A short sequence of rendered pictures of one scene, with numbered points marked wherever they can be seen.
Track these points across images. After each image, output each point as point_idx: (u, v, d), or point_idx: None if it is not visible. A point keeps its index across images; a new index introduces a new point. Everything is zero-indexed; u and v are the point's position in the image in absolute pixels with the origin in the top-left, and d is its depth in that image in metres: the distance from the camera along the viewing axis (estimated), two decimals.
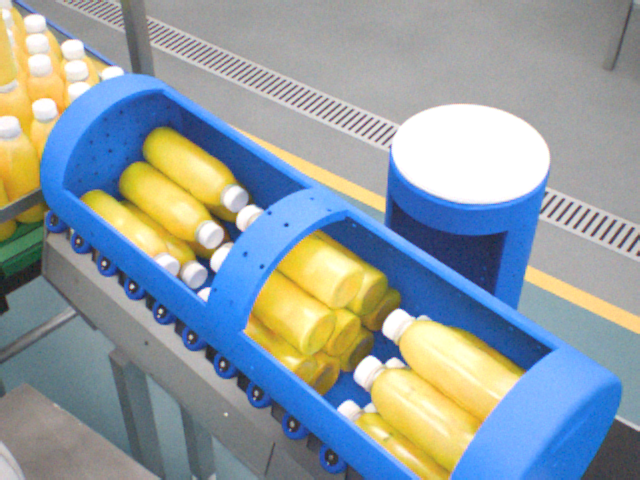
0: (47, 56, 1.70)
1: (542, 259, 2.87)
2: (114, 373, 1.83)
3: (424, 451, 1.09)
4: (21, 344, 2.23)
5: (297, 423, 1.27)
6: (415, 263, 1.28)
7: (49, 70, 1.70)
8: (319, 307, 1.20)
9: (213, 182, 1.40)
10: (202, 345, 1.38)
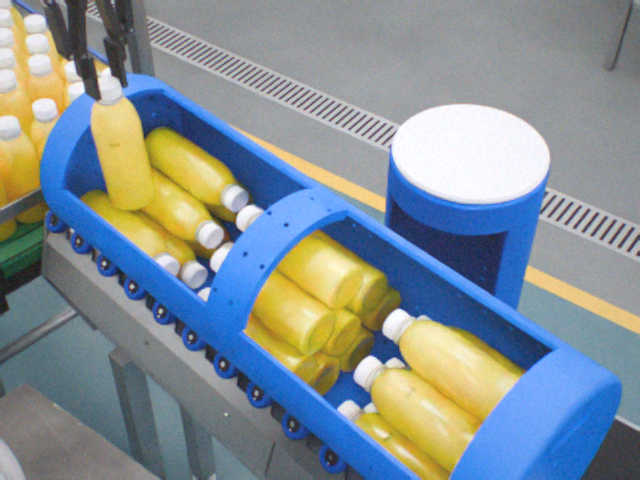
0: (47, 56, 1.70)
1: (542, 259, 2.87)
2: (114, 373, 1.83)
3: (424, 451, 1.09)
4: (21, 344, 2.23)
5: (297, 423, 1.27)
6: (415, 263, 1.28)
7: (49, 70, 1.70)
8: (319, 307, 1.20)
9: (213, 182, 1.40)
10: (202, 345, 1.38)
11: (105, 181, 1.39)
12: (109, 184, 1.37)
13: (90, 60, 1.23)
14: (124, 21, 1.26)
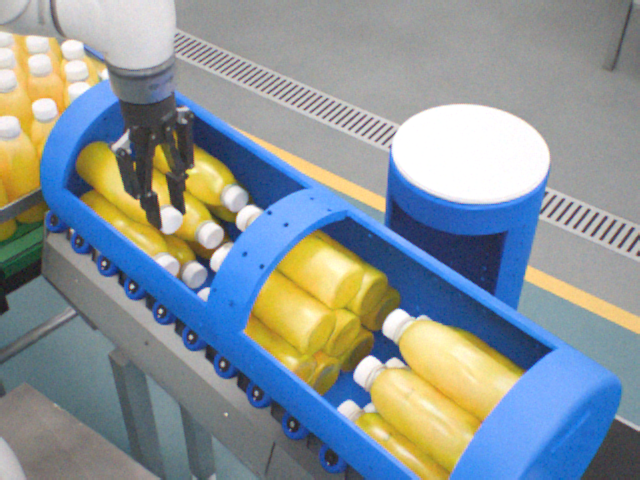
0: (47, 56, 1.70)
1: (542, 259, 2.87)
2: (114, 373, 1.83)
3: (424, 451, 1.09)
4: (21, 344, 2.23)
5: (297, 423, 1.27)
6: (415, 263, 1.28)
7: (49, 70, 1.70)
8: (319, 307, 1.20)
9: (213, 182, 1.40)
10: (202, 345, 1.38)
11: (90, 165, 1.42)
12: (92, 184, 1.43)
13: (154, 197, 1.31)
14: (185, 157, 1.34)
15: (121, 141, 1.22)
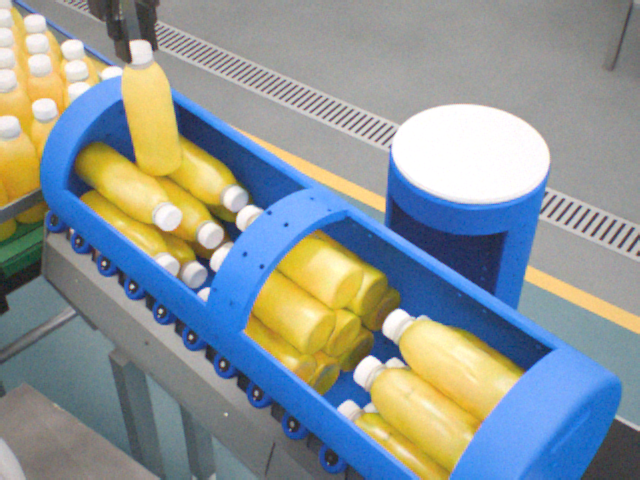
0: (47, 56, 1.70)
1: (542, 259, 2.87)
2: (114, 373, 1.83)
3: (424, 451, 1.09)
4: (21, 344, 2.23)
5: (297, 423, 1.27)
6: (415, 263, 1.28)
7: (49, 70, 1.70)
8: (319, 307, 1.20)
9: (213, 182, 1.40)
10: (202, 345, 1.38)
11: (88, 165, 1.43)
12: (91, 184, 1.43)
13: (122, 21, 1.23)
14: None
15: None
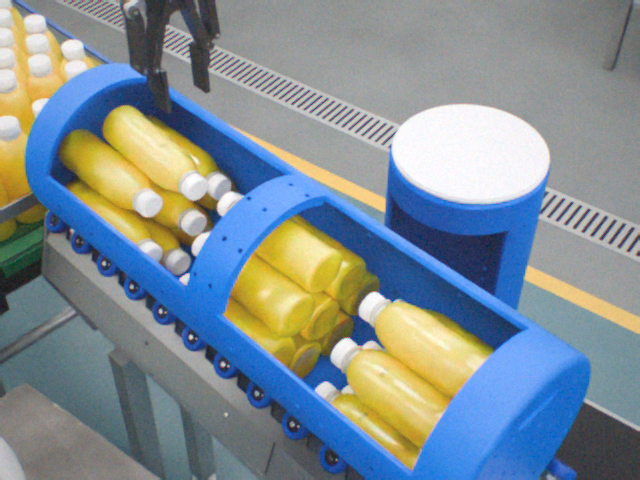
0: (47, 56, 1.70)
1: (542, 259, 2.87)
2: (114, 373, 1.83)
3: (397, 429, 1.11)
4: (21, 344, 2.23)
5: (290, 419, 1.28)
6: (393, 248, 1.31)
7: (49, 70, 1.70)
8: (297, 291, 1.22)
9: (196, 170, 1.43)
10: None
11: (71, 152, 1.45)
12: (74, 171, 1.46)
13: (163, 74, 1.20)
14: (210, 26, 1.25)
15: (135, 0, 1.13)
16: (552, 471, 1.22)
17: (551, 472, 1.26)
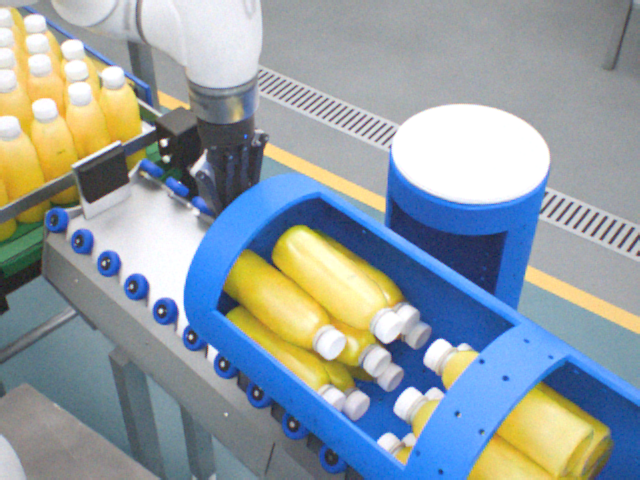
0: (47, 56, 1.70)
1: (542, 259, 2.87)
2: (114, 373, 1.83)
3: None
4: (21, 344, 2.23)
5: (288, 424, 1.28)
6: None
7: (49, 70, 1.70)
8: (545, 477, 1.02)
9: None
10: (190, 350, 1.40)
11: (236, 278, 1.25)
12: (238, 299, 1.25)
13: None
14: (216, 208, 1.24)
15: (255, 130, 1.23)
16: None
17: None
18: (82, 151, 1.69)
